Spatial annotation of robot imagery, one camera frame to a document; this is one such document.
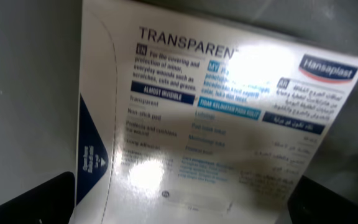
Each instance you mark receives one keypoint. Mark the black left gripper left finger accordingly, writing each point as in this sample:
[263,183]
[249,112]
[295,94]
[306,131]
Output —
[51,202]

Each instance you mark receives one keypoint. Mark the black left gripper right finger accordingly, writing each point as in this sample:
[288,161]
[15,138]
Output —
[311,203]

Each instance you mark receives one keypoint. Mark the white Hansaplast plaster box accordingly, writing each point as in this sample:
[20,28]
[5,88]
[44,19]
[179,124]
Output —
[186,120]

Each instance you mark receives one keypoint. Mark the grey plastic shopping basket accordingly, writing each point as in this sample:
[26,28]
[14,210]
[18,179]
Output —
[39,67]

